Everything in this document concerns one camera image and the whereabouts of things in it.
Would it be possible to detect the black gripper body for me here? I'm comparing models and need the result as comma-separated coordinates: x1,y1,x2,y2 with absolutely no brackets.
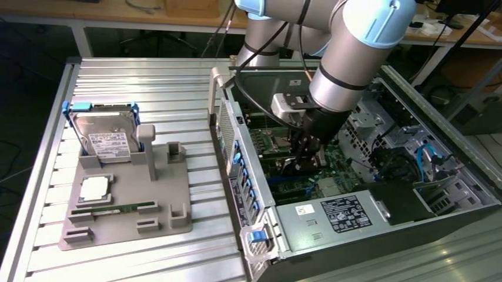
297,108,351,145

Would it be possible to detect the CPU socket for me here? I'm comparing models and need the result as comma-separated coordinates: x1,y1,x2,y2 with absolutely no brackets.
265,129,295,151

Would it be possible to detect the green motherboard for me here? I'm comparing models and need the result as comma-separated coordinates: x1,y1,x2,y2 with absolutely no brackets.
249,117,377,206

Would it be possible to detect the silver chipset heatsink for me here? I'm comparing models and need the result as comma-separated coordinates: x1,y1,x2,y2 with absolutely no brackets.
316,178,347,197

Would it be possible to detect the metal disk bay cage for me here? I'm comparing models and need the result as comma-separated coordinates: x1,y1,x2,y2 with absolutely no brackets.
344,96,391,153
413,173,491,217

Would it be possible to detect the grey power supply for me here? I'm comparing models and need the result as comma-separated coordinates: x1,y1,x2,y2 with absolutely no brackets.
276,190,393,254

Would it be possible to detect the black plastic cover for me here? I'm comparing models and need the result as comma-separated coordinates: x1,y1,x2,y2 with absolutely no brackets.
365,182,437,226

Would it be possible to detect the open black PC case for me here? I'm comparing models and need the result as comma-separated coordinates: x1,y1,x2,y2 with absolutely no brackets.
206,63,502,282

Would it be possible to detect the dark grey computer tower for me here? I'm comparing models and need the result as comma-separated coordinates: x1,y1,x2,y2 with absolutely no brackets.
449,83,502,136

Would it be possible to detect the white black small device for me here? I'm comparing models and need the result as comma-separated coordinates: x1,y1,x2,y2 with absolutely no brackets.
407,19,436,36

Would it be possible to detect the black slanted pole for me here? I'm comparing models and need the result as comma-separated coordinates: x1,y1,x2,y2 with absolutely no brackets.
444,11,491,124

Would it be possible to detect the black tripod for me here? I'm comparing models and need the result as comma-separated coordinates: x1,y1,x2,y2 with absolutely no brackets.
118,29,198,58

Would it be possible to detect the black monitor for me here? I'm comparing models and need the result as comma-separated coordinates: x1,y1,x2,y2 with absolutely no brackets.
433,0,473,14

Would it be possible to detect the grey printed parts rack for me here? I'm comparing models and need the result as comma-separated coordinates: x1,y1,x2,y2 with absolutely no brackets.
57,123,193,253

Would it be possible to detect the green RAM stick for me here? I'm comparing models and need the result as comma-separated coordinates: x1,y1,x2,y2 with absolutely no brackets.
70,204,154,217

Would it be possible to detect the silver CPU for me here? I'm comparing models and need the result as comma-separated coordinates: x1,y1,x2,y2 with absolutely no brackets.
77,177,110,203

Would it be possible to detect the blue disk wire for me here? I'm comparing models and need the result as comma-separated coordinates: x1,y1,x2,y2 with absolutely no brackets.
415,143,439,174

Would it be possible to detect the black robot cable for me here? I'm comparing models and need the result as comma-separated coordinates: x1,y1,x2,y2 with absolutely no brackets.
233,0,315,132

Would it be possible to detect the black hanging cable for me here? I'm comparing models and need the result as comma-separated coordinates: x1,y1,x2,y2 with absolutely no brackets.
200,0,236,57

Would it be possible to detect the wooden desk white frame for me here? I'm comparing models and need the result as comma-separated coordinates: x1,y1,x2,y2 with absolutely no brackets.
397,11,502,86
0,0,248,57

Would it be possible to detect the hard disk with blue bracket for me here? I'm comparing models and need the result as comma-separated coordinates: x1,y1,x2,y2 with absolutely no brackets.
60,100,141,165

